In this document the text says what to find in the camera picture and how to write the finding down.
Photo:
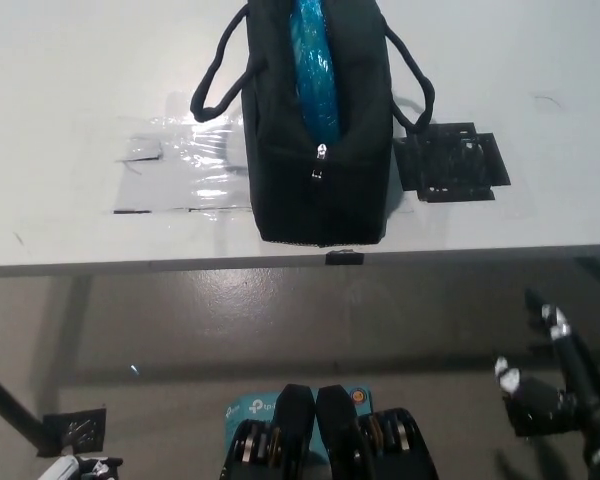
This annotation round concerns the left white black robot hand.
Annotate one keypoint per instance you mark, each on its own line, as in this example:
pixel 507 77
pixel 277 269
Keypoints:
pixel 80 469

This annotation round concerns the blue plate stack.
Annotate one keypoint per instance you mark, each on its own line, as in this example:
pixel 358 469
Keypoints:
pixel 315 75

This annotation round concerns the black robot body blocks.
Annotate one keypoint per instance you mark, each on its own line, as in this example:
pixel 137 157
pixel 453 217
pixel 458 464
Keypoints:
pixel 340 440

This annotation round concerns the black zippered fabric bag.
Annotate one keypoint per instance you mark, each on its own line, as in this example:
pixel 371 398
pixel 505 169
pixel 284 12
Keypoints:
pixel 355 150

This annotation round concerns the black floor tape patch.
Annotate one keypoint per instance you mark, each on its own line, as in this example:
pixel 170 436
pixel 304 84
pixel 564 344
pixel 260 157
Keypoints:
pixel 75 430

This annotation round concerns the black table leg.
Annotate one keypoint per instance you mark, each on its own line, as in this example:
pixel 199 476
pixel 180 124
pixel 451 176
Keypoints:
pixel 7 400

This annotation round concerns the teal router box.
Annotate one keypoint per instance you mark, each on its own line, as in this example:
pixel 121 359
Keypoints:
pixel 252 407

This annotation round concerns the clear plastic sheet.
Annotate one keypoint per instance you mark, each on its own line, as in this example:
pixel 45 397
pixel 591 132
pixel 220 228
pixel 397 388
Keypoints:
pixel 195 170

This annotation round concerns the small grey tape piece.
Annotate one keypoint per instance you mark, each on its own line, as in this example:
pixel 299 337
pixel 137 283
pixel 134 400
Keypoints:
pixel 140 149

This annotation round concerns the small black tape strip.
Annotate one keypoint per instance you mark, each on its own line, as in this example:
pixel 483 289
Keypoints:
pixel 344 258

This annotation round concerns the large black tape patch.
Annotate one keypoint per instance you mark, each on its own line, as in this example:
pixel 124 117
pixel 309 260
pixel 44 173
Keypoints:
pixel 455 165

